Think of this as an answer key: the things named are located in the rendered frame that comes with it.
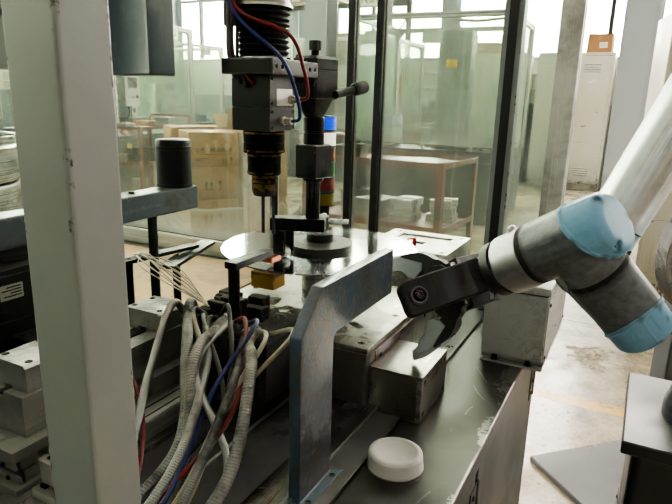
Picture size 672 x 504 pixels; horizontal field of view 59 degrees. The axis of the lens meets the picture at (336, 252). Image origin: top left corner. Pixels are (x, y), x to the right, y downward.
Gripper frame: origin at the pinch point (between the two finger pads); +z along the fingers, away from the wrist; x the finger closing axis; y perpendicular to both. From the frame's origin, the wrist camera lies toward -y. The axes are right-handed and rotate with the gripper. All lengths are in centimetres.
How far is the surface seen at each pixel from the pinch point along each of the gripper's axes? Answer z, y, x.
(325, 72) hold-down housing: -9.4, -5.9, 34.5
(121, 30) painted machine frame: 0, -30, 45
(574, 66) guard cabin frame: -17, 53, 35
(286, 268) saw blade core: 5.8, -11.9, 10.8
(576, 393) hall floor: 85, 171, -46
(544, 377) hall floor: 100, 174, -37
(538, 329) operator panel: -4.7, 26.7, -9.8
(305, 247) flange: 9.7, -4.2, 14.7
